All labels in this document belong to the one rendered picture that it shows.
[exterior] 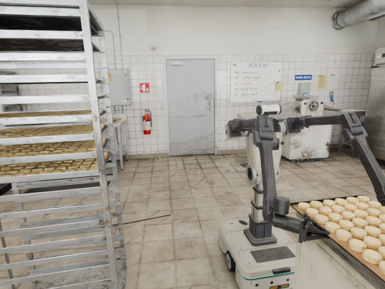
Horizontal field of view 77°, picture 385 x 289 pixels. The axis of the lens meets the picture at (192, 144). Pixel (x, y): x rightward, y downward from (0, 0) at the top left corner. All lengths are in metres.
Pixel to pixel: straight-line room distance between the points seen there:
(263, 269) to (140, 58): 4.32
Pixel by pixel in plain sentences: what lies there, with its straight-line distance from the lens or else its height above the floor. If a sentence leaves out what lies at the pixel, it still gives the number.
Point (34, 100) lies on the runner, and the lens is 1.30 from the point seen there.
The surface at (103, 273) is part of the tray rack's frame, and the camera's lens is 2.10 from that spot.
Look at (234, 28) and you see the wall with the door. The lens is 5.46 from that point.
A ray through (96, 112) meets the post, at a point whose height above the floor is 1.35.
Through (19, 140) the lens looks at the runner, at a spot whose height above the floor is 1.23.
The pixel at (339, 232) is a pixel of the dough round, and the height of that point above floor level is 0.92.
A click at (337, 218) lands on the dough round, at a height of 0.92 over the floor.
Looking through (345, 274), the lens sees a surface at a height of 0.79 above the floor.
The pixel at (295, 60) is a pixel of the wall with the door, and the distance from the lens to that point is 5.89.
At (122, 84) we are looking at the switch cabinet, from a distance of 4.99.
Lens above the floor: 1.44
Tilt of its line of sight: 13 degrees down
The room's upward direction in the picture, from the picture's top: 1 degrees counter-clockwise
